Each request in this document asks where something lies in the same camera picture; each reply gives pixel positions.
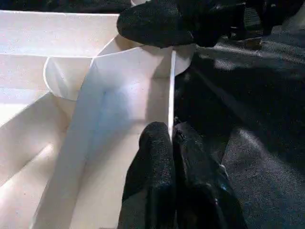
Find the white plastic table top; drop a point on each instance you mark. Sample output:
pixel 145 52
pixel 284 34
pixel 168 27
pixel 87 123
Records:
pixel 47 35

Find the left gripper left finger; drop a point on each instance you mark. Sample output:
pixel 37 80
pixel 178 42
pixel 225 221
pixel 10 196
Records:
pixel 152 179

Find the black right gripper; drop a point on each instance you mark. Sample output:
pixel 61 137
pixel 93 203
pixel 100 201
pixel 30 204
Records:
pixel 262 14

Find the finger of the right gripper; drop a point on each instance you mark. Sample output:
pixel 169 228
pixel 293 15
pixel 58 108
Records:
pixel 155 26

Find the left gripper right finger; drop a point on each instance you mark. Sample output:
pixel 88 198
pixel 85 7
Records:
pixel 197 186

